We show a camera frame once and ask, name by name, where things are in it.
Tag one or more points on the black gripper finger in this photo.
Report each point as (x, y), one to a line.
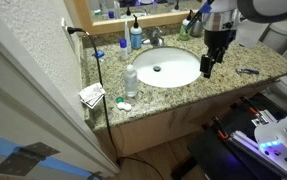
(206, 66)
(220, 55)

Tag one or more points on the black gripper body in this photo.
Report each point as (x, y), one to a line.
(216, 40)

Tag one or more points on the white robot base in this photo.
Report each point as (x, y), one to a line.
(270, 144)

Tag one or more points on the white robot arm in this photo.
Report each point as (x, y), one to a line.
(220, 19)

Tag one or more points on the silver metal cup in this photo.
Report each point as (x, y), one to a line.
(196, 29)

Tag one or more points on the blue razor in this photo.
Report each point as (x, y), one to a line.
(247, 71)

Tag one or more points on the green soap pump bottle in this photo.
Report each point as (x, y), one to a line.
(184, 34)

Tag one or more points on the white oval sink basin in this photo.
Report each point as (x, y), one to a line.
(167, 67)

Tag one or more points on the chrome faucet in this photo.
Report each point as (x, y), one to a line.
(155, 38)

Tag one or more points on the clear plastic bottle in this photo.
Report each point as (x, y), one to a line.
(131, 81)

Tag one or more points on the blue soap pump bottle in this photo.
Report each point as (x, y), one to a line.
(136, 35)

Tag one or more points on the small blue-capped white bottle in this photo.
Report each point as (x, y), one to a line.
(123, 49)

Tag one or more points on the black robot cart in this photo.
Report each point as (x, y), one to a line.
(222, 160)

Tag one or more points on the white tall tube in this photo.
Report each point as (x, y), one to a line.
(127, 37)

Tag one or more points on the white green contact lens case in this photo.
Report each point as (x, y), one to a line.
(122, 105)

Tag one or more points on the wooden vanity cabinet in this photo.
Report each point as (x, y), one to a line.
(156, 129)

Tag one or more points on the blue small object on counter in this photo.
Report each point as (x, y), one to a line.
(99, 54)

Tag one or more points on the stack of paper cards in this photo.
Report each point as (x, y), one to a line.
(92, 94)

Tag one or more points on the wood framed mirror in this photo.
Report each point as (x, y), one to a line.
(108, 16)

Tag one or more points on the white door with hinge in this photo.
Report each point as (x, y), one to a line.
(42, 132)

